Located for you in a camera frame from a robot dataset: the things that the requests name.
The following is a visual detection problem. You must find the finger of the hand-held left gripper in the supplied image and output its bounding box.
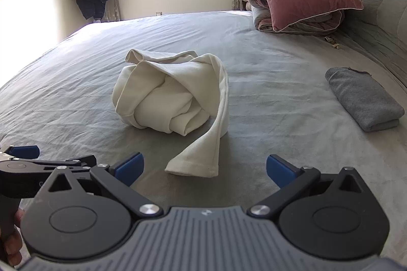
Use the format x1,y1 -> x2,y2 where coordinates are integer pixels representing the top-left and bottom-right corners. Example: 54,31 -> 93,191
0,145 -> 40,160
65,155 -> 98,168

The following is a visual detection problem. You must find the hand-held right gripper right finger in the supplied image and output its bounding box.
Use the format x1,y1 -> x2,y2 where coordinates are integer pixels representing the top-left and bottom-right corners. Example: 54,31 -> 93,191
248,154 -> 373,221

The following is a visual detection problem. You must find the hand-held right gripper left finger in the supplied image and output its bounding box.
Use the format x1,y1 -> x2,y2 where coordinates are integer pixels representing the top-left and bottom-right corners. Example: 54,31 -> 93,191
36,152 -> 164,221

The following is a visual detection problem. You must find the white long-sleeve shirt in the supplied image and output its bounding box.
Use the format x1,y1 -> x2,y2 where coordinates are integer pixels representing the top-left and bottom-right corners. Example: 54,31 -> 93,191
112,49 -> 230,179

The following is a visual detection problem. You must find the person's left hand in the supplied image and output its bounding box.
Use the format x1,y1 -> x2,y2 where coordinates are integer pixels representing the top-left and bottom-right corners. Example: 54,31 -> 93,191
0,207 -> 25,267

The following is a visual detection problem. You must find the grey bed sheet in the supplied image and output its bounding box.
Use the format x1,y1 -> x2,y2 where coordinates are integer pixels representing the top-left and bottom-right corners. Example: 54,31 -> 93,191
0,10 -> 407,259

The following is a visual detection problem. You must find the folded grey sweater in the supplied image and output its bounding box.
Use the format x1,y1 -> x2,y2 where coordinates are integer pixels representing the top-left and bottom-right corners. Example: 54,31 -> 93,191
325,67 -> 405,133

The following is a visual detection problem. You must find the small beaded trinket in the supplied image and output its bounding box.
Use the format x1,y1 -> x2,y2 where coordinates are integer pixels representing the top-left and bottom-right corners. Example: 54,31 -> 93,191
324,35 -> 340,49

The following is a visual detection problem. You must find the sheer lace curtain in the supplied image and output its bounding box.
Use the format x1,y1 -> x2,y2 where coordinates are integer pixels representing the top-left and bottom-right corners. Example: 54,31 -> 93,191
103,0 -> 122,21

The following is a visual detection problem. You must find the folded grey quilt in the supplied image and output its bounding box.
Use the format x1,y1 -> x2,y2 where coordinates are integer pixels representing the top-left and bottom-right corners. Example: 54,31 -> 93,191
242,0 -> 345,36

